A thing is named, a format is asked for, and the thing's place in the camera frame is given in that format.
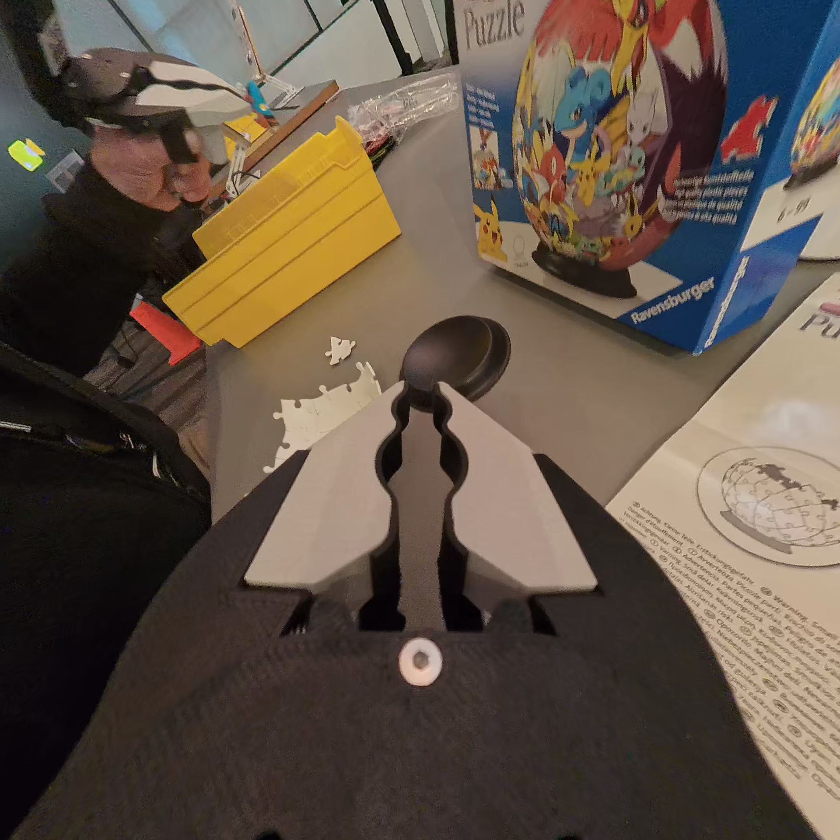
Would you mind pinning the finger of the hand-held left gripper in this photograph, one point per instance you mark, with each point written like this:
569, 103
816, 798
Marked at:
111, 79
210, 111

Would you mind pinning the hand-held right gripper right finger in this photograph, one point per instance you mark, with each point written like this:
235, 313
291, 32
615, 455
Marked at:
518, 518

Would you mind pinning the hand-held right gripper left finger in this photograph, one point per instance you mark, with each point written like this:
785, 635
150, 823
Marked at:
328, 518

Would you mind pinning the black round puzzle ball stand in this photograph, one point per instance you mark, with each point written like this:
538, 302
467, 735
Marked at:
459, 354

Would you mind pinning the person's left forearm black sleeve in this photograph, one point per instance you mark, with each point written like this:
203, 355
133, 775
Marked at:
79, 262

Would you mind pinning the white assembled puzzle section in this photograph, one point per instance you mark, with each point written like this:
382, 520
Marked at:
321, 413

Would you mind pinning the single white puzzle piece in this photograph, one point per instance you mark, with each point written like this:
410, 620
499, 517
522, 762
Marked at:
339, 351

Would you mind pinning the colourful blue puzzle box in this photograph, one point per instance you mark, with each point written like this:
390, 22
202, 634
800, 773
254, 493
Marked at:
590, 131

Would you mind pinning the person's left hand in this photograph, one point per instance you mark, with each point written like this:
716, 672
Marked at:
138, 164

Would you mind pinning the wooden board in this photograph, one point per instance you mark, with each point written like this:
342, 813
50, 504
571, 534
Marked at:
308, 102

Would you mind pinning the green yellow sign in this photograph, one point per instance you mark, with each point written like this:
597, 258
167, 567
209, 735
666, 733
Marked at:
26, 155

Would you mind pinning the yellow plastic bin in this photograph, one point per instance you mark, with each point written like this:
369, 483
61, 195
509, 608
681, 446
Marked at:
295, 249

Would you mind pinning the clear plastic bag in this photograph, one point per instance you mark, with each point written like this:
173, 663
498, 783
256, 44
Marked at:
407, 105

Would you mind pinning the black metal pole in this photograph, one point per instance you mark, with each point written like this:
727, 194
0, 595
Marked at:
394, 36

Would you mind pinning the red flat object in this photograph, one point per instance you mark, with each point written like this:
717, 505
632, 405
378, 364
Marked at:
164, 331

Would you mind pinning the white printed instruction sheet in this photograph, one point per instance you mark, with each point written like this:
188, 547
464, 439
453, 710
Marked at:
754, 623

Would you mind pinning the grey wall outlet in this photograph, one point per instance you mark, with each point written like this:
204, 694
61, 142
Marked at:
65, 170

